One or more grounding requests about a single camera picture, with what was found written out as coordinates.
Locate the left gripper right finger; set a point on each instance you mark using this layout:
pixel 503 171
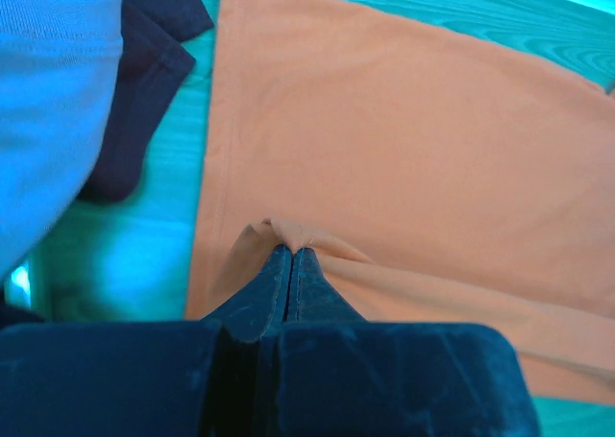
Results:
pixel 311 298

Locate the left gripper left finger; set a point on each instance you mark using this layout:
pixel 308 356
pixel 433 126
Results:
pixel 261 304

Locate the orange t shirt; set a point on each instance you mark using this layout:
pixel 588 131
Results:
pixel 438 177

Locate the maroon t shirt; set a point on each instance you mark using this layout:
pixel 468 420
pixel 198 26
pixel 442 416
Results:
pixel 152 68

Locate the pink t shirt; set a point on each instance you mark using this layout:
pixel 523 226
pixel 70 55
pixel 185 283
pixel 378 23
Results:
pixel 59 62

